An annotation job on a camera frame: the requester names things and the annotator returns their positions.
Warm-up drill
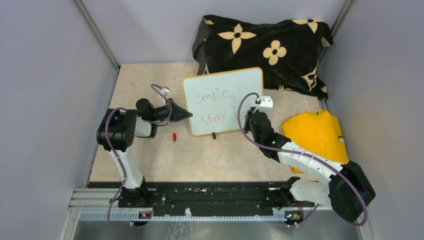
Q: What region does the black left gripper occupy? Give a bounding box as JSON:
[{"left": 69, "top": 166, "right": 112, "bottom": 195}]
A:
[{"left": 150, "top": 97, "right": 193, "bottom": 123}]

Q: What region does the yellow framed whiteboard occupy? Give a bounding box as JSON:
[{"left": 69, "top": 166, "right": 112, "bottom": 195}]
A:
[{"left": 182, "top": 67, "right": 264, "bottom": 136}]

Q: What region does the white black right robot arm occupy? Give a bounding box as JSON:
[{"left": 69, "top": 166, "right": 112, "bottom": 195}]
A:
[{"left": 242, "top": 107, "right": 376, "bottom": 226}]

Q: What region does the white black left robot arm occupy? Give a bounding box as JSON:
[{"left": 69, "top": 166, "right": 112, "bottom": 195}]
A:
[{"left": 96, "top": 98, "right": 193, "bottom": 208}]

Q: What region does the yellow cloth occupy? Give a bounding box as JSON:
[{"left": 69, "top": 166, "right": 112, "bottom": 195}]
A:
[{"left": 281, "top": 109, "right": 349, "bottom": 164}]

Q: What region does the black floral pillow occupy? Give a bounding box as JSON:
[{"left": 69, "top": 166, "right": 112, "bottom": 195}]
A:
[{"left": 192, "top": 14, "right": 333, "bottom": 99}]

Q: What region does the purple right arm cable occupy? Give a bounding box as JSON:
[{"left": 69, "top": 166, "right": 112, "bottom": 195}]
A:
[{"left": 236, "top": 92, "right": 369, "bottom": 229}]

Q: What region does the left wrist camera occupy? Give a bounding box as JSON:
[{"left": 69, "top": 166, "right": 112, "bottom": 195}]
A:
[{"left": 159, "top": 86, "right": 170, "bottom": 98}]

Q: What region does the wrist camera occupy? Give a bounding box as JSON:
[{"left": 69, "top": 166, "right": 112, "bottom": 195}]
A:
[
  {"left": 159, "top": 86, "right": 170, "bottom": 98},
  {"left": 254, "top": 95, "right": 274, "bottom": 115}
]

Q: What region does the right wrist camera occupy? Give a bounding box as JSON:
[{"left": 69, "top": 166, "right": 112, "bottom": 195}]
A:
[{"left": 254, "top": 95, "right": 274, "bottom": 115}]

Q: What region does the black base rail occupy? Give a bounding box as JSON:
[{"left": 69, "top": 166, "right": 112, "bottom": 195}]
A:
[{"left": 86, "top": 180, "right": 316, "bottom": 226}]

